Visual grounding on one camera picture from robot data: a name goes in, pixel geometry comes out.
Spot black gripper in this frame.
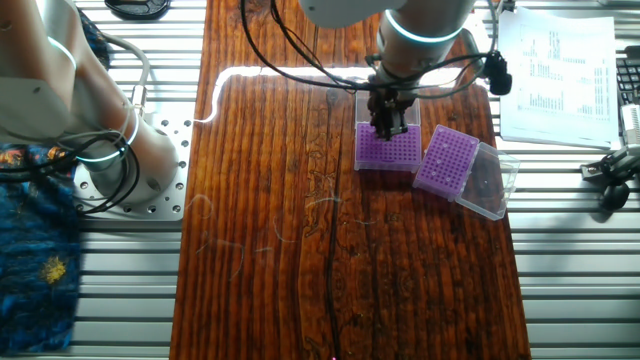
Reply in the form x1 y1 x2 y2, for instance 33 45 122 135
367 74 421 142

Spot small silver black clamp mount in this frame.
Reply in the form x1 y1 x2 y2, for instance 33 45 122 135
579 102 640 212

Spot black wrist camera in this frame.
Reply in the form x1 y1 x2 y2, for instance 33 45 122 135
483 49 514 97

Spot black looped cable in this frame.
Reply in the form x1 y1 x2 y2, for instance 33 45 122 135
0 127 143 217

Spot brown wooden board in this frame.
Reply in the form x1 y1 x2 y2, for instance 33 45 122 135
168 0 532 360

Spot grey cable with metal connector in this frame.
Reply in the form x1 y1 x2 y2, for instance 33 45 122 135
102 34 151 117

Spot blue yellow patterned cloth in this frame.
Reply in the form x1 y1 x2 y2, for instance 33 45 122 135
0 12 112 357

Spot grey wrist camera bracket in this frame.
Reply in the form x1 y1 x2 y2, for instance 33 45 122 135
457 27 494 64

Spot black keyboard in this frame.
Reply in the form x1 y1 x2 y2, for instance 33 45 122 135
615 57 640 106

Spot white printed paper sheet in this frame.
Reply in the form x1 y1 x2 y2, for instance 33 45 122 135
497 7 621 151

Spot purple pipette tip rack box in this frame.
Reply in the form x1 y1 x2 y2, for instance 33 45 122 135
352 87 422 172
411 123 521 222

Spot black camera cable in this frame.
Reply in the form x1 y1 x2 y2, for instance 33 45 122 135
238 0 374 94

